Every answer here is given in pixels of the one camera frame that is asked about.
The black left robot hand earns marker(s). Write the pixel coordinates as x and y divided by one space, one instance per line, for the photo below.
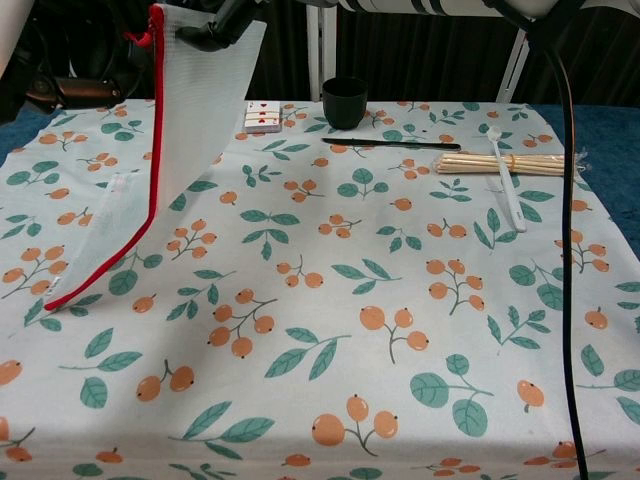
220 30

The white mesh zipper pouch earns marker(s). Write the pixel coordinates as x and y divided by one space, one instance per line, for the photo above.
200 100

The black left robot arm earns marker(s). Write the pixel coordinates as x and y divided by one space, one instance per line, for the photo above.
75 60

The deck of playing cards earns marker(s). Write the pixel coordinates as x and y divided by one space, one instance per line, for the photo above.
262 120

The dark green plastic cup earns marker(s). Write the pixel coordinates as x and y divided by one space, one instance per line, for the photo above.
345 105

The dark pleated curtain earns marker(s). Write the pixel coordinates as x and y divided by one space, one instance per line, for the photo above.
425 50

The wrapped bundle of wooden sticks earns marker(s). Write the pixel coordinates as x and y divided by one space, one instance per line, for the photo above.
465 165

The fruit and leaf print tablecloth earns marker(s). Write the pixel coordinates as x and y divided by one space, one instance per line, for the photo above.
320 375

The white vertical frame post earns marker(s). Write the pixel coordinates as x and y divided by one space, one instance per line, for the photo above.
320 50

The white slanted frame post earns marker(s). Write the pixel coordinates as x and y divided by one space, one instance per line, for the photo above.
512 70

